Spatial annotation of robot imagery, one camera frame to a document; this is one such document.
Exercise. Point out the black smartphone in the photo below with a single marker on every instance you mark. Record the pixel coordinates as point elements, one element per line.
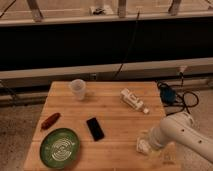
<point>95,129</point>

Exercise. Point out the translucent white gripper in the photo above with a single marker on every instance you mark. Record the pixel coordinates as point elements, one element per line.
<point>153,152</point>

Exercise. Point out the white plastic bottle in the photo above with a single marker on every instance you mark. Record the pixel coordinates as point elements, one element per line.
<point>132,100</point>

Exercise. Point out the green patterned plate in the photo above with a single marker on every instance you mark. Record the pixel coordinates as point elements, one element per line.
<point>59,148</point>

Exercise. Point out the white wall plug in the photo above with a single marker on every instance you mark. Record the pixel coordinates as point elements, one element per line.
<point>182,69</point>

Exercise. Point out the blue power adapter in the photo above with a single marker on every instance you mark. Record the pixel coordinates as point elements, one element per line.
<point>167,95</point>

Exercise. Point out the red brown sausage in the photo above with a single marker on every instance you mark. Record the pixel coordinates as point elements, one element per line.
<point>50,121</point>

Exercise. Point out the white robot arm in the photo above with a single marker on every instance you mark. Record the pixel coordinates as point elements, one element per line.
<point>175,128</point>

